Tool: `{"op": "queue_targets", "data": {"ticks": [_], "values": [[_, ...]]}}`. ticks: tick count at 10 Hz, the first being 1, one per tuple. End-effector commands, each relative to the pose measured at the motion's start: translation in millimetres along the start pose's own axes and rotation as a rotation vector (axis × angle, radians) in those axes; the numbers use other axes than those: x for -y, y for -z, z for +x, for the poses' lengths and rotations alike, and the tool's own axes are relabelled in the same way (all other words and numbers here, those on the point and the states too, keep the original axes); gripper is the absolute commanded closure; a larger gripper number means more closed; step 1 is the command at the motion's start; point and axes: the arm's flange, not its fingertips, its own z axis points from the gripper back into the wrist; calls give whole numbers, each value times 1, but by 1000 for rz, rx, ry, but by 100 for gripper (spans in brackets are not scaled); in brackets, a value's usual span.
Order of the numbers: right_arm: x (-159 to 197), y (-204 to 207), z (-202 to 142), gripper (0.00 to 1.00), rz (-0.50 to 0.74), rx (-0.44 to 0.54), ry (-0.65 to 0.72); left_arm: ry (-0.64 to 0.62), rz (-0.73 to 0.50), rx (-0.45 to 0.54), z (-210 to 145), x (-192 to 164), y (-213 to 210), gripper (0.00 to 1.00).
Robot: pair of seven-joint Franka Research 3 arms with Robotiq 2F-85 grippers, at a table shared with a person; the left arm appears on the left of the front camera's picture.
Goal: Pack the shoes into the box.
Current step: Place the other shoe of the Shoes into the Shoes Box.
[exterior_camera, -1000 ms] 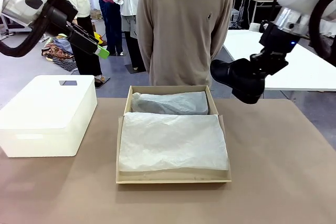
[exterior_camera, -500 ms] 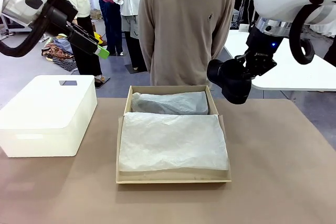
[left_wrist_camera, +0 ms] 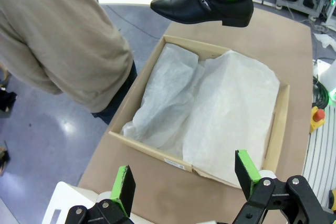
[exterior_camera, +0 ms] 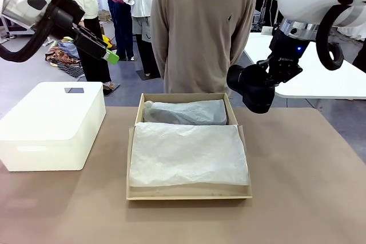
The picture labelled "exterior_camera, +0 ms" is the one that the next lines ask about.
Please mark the brown patterned cloth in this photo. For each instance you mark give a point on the brown patterned cloth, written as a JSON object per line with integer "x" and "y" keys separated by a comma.
{"x": 61, "y": 56}

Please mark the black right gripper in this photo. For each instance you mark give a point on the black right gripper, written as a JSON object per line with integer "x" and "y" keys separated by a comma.
{"x": 287, "y": 58}

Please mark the small brown cardboard box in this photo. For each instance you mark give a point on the small brown cardboard box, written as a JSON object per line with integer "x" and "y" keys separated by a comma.
{"x": 104, "y": 15}

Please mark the black leather shoe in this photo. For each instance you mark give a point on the black leather shoe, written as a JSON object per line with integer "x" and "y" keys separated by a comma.
{"x": 251, "y": 87}

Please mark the dark checked cloth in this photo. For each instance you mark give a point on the dark checked cloth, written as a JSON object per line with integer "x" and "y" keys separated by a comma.
{"x": 71, "y": 69}

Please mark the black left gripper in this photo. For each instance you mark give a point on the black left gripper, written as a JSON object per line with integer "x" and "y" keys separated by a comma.
{"x": 64, "y": 18}

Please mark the white plastic storage box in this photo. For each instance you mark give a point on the white plastic storage box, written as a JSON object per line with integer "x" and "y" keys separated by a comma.
{"x": 43, "y": 155}

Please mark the blue striped cloth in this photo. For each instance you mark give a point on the blue striped cloth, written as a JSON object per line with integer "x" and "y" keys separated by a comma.
{"x": 68, "y": 47}

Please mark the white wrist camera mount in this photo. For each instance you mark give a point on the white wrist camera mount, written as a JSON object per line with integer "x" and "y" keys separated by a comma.
{"x": 267, "y": 30}

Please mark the person in beige sweater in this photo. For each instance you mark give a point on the person in beige sweater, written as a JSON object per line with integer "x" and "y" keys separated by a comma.
{"x": 200, "y": 27}

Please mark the white plastic crate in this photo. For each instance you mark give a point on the white plastic crate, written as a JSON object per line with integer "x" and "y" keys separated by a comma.
{"x": 257, "y": 19}

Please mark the yellow cloth item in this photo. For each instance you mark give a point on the yellow cloth item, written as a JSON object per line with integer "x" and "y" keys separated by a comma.
{"x": 106, "y": 40}

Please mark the white side table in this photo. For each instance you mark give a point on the white side table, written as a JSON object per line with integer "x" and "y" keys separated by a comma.
{"x": 314, "y": 84}

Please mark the white storage box lid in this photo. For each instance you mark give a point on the white storage box lid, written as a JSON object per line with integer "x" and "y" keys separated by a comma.
{"x": 43, "y": 112}

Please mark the tan cardboard shoe box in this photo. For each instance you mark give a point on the tan cardboard shoe box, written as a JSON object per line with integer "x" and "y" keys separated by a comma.
{"x": 186, "y": 194}

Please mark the grey metal cart frame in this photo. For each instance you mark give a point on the grey metal cart frame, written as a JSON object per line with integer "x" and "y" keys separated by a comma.
{"x": 14, "y": 28}

